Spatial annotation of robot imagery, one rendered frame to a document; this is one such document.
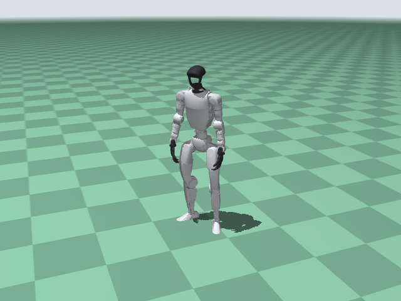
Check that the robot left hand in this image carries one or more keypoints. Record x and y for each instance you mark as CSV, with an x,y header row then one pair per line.
x,y
219,159

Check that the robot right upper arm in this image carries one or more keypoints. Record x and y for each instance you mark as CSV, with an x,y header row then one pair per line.
x,y
180,105

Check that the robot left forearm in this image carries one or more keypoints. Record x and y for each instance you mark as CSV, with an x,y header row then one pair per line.
x,y
220,137

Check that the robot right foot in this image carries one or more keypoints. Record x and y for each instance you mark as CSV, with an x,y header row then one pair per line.
x,y
187,216

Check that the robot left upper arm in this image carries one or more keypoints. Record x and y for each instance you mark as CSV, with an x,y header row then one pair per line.
x,y
216,101

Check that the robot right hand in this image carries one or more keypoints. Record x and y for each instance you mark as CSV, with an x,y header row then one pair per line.
x,y
172,151

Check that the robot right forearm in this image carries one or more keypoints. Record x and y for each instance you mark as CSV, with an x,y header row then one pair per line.
x,y
175,131

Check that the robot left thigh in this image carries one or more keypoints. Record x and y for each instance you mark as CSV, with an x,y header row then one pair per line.
x,y
211,159

